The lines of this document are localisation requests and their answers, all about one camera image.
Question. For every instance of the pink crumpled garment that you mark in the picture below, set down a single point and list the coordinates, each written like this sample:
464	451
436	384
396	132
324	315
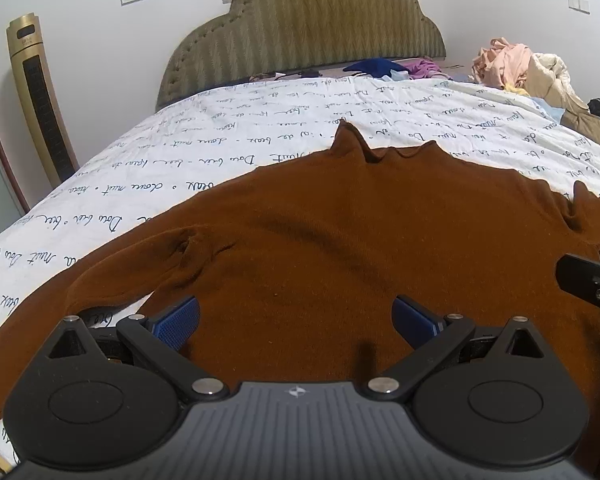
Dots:
502	65

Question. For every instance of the olive striped padded headboard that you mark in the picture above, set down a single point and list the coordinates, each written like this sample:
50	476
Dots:
266	36

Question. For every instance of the brown knit sweater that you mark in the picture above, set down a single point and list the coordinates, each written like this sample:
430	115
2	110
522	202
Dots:
295	266

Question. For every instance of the light blue garment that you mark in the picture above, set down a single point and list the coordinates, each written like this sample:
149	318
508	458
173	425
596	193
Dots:
555	113

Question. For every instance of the purple garment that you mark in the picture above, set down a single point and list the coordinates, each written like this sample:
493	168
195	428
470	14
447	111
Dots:
423	68

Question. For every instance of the gold tower fan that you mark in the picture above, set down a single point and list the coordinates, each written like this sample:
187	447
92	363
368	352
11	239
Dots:
39	103

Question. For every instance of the navy blue garment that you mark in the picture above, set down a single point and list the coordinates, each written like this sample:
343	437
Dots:
379	68

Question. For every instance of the beige tan jacket pile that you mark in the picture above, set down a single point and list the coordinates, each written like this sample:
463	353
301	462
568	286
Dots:
548	79

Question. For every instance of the white script-print bed sheet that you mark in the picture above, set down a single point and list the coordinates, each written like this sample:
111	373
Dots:
198	143

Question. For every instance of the white wall switch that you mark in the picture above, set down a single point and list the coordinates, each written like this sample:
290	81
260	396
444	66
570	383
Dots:
582	6

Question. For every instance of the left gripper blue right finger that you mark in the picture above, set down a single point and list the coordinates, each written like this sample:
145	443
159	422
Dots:
431	337

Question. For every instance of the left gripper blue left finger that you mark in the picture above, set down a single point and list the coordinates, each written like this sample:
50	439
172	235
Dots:
155	342

